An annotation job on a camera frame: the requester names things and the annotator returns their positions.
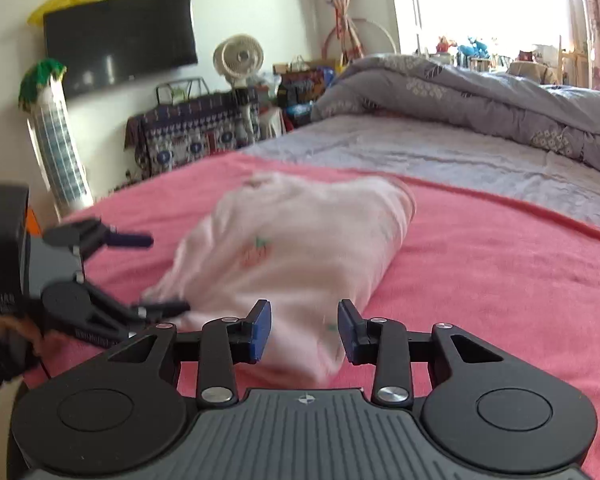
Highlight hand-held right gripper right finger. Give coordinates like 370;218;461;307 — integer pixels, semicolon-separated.
337;299;503;408

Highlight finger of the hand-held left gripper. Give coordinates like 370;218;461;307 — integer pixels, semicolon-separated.
45;219;154;261
87;285;191;329

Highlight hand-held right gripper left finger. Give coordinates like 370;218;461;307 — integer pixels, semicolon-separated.
107;299;273;408

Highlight pink strawberry print pajama top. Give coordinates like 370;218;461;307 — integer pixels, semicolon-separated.
140;170;417;390

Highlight person's left hand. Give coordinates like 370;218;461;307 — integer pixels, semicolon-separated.
0;305;49;357

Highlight white tower fan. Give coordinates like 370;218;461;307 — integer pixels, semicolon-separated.
26;85;95;221

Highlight patterned cloth covered cabinet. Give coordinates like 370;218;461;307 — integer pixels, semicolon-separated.
125;87;261;181

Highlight pink towel blanket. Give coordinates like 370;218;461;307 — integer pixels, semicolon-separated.
25;152;600;480

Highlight red draped side table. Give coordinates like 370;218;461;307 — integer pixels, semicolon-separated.
257;107;286;139

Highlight green fringed cover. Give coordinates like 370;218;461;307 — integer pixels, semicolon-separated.
19;59;67;111

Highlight purple bed sheet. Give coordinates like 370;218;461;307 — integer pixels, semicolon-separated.
237;112;600;236

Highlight white standing fan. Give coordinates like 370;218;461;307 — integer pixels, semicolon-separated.
213;35;267;147

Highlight colourful toy box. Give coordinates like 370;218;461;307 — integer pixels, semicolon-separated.
277;67;339;107

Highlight grey floral quilt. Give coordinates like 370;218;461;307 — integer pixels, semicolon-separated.
310;54;600;181

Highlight pink hula hoop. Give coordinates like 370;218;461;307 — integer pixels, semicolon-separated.
321;17;399;62

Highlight blue plush toy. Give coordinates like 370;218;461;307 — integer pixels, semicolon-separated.
457;37;492;59

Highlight tied pink floral curtain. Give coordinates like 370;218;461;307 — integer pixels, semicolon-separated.
325;0;367;59

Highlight wooden easel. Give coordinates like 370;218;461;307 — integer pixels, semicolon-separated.
557;35;589;87

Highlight black wire rack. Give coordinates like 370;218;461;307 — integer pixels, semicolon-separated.
155;77;209;107

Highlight black wall television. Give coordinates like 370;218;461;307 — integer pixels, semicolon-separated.
42;0;199;100

